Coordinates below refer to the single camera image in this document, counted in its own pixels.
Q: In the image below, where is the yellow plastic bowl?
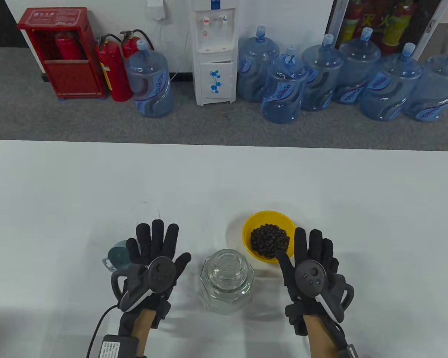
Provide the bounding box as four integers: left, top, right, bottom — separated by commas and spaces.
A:
242, 211, 297, 264

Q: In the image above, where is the red extinguisher inside cabinet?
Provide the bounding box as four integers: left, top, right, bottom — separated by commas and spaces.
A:
55, 32, 83, 60

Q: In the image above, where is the large blue water bottle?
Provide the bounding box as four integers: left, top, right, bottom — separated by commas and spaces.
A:
124, 39, 174, 119

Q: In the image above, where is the person's left forearm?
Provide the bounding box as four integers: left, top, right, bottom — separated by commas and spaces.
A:
129, 310, 157, 358

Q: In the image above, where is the light blue plastic funnel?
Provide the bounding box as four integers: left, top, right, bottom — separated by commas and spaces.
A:
103, 240, 131, 273

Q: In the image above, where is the black battery pack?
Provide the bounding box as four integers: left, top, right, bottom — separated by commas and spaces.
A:
102, 335, 139, 358

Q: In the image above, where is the clear glass jar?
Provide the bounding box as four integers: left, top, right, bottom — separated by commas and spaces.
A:
200, 249, 255, 315

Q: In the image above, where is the row of blue water jugs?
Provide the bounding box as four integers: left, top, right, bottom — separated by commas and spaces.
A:
237, 25, 448, 125

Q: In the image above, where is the person's left hand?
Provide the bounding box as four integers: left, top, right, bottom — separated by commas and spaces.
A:
119, 219, 192, 329

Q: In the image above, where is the glass-door fire cabinet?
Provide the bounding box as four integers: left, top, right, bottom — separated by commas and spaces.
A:
327, 0, 448, 62

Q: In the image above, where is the black hand controller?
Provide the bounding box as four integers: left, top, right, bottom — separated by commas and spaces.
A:
111, 257, 177, 313
294, 260, 355, 324

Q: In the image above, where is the black battery cable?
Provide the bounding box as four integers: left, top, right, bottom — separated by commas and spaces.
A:
86, 304, 120, 358

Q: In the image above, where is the white wall box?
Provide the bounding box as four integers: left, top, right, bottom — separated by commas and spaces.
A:
146, 0, 168, 21

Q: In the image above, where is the white water dispenser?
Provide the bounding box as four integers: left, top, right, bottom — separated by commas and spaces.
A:
190, 0, 240, 107

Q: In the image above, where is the person's right hand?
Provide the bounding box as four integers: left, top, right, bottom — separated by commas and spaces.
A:
276, 227, 346, 335

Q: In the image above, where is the pile of dark coffee beans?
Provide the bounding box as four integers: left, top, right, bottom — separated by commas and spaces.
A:
250, 223, 290, 260

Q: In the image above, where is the red fire extinguisher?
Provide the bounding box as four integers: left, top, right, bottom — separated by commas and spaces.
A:
119, 29, 154, 59
96, 34, 132, 102

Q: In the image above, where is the clear glass jar lid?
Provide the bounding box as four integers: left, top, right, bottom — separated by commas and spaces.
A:
205, 249, 249, 291

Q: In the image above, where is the red fire extinguisher cabinet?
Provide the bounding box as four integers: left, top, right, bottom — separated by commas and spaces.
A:
17, 7, 108, 99

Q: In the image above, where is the black left hand controller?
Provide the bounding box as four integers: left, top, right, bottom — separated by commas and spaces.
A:
111, 257, 177, 313

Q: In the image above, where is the black right hand controller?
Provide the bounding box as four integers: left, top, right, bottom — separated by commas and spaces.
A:
294, 260, 355, 324

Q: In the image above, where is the white power cable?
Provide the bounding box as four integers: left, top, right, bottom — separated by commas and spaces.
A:
170, 30, 190, 81

